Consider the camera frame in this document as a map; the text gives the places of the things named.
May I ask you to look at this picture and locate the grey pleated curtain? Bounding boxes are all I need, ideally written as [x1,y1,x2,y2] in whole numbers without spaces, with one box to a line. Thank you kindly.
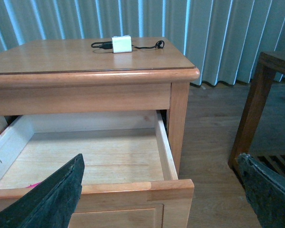
[0,0,285,85]

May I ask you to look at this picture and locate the white charger block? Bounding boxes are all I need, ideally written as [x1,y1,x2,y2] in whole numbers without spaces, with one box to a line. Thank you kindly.
[112,35,132,54]

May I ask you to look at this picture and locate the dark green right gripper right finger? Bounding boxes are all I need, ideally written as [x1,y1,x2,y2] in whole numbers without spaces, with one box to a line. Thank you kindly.
[237,153,285,228]

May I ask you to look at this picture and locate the wooden drawer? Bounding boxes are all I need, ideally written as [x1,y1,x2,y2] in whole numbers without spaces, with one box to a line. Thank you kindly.
[0,111,194,228]

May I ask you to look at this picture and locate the light wooden nightstand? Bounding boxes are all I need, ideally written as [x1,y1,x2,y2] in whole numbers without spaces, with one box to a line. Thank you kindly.
[0,37,200,176]

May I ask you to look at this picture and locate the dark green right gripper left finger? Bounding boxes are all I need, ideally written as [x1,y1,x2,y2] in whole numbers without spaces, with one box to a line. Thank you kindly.
[0,154,85,228]

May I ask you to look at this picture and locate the pink marker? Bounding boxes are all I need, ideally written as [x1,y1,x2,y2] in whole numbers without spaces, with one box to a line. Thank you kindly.
[27,182,41,188]

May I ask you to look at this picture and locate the dark wooden side table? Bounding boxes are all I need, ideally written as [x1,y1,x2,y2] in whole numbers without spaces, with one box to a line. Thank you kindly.
[228,51,285,184]

